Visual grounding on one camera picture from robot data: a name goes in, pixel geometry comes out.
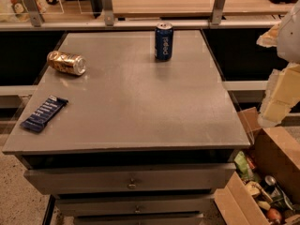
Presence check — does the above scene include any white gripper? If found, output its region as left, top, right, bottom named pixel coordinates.
left=256, top=7, right=300, bottom=128

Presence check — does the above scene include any orange gold soda can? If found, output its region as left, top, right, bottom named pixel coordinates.
left=47, top=51, right=86, bottom=76

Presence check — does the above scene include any blue Pepsi can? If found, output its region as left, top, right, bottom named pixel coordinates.
left=155, top=22, right=173, bottom=61

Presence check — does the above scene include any open cardboard box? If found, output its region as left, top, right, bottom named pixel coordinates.
left=215, top=108, right=300, bottom=225

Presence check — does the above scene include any green snack packet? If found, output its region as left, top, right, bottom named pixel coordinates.
left=234, top=151, right=254, bottom=182

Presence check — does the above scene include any red apple in box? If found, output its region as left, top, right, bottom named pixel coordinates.
left=266, top=208, right=282, bottom=224

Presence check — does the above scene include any wooden table top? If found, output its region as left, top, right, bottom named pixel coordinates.
left=112, top=0, right=293, bottom=17

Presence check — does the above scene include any grey drawer cabinet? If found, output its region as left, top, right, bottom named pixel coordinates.
left=3, top=30, right=249, bottom=225

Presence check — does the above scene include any round brass drawer knob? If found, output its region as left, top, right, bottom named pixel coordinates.
left=127, top=179, right=137, bottom=189

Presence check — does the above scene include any lower brass drawer knob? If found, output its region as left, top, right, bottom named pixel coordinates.
left=134, top=205, right=141, bottom=214

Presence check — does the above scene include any dark blue snack bar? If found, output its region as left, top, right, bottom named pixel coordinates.
left=21, top=96, right=68, bottom=133

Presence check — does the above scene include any orange white carton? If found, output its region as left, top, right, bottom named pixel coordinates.
left=0, top=0, right=29, bottom=23

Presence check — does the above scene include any grey metal railing bracket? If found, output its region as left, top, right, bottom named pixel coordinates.
left=101, top=0, right=114, bottom=26
left=210, top=0, right=226, bottom=25
left=23, top=0, right=44, bottom=27

